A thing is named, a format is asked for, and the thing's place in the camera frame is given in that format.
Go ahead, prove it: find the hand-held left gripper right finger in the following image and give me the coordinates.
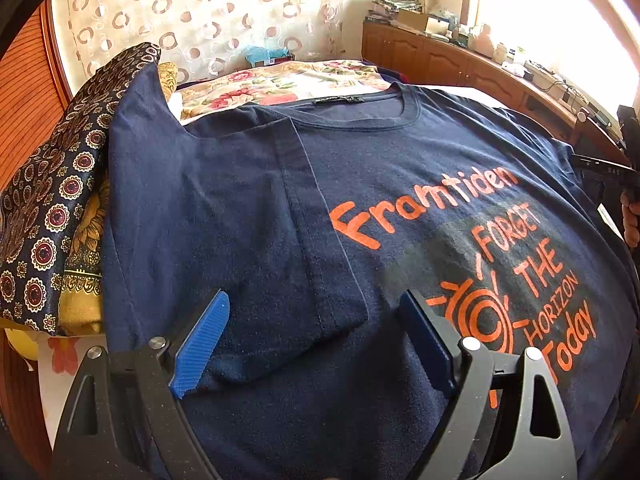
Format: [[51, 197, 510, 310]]
[[399, 287, 582, 480]]

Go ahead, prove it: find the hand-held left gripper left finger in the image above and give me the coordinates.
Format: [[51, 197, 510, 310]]
[[50, 289, 231, 480]]

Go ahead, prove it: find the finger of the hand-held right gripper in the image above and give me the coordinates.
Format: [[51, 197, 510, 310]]
[[570, 153, 640, 196]]

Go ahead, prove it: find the navy printed t-shirt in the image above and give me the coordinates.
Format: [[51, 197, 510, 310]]
[[100, 65, 640, 480]]

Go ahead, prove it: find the person's right hand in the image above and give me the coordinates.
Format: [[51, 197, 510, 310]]
[[620, 192, 640, 249]]

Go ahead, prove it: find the white power strip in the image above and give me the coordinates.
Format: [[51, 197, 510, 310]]
[[523, 61, 568, 87]]

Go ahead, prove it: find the yellow patterned cloth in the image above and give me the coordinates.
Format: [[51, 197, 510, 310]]
[[57, 61, 180, 337]]

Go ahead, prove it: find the window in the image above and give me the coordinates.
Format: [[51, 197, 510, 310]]
[[470, 0, 640, 111]]

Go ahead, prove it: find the wooden cabinet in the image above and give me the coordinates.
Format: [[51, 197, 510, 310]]
[[361, 20, 631, 167]]

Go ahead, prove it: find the navy medallion patterned cloth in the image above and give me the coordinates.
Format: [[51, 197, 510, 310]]
[[0, 42, 163, 336]]

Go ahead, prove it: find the cardboard box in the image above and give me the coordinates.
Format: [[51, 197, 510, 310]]
[[396, 8, 431, 34]]

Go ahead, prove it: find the stack of papers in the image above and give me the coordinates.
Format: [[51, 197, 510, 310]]
[[369, 0, 424, 24]]

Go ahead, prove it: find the floral blanket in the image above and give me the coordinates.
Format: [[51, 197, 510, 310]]
[[177, 59, 407, 123]]

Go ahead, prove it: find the wooden louvered wardrobe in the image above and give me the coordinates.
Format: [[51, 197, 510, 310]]
[[0, 10, 74, 192]]

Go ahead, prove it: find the blue plastic bag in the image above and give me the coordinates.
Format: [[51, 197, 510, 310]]
[[242, 44, 294, 64]]

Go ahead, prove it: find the circle patterned curtain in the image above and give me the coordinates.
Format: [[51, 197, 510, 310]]
[[50, 0, 362, 86]]

